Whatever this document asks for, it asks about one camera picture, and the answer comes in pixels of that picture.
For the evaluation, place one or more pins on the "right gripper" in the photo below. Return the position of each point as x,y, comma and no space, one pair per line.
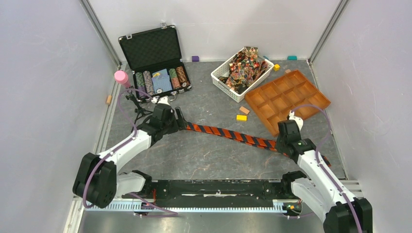
279,147

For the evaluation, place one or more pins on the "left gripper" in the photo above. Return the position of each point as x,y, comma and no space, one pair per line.
182,123

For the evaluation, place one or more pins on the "orange navy striped tie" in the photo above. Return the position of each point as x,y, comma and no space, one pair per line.
236,136

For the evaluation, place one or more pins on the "white plastic basket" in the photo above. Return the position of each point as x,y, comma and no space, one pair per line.
223,70

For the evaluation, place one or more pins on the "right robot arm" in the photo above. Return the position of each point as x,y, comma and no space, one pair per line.
339,209

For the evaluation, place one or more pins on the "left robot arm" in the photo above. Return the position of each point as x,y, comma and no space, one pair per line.
98,180

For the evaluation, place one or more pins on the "patterned colourful ties pile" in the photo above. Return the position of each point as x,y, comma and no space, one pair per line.
244,69

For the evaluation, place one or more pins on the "wooden compartment tray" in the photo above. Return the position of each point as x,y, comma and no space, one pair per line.
272,102

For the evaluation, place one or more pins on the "yellow block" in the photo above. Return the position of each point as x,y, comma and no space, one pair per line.
241,118

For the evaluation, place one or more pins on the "brown wooden block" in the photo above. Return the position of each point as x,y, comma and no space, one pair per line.
244,110

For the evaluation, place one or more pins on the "purple block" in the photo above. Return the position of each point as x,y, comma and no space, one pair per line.
195,58

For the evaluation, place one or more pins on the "black poker chip case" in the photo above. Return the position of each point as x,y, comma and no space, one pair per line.
155,59

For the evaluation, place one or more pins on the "cork piece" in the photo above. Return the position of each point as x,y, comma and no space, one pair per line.
109,99

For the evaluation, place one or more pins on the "pink microphone on tripod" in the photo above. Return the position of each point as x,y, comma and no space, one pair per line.
122,78

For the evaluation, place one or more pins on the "small yellow cube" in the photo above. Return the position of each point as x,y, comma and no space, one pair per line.
276,67

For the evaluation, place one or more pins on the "teal block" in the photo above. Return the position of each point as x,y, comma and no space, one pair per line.
292,58

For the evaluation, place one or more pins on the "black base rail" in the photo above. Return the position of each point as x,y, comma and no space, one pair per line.
216,193

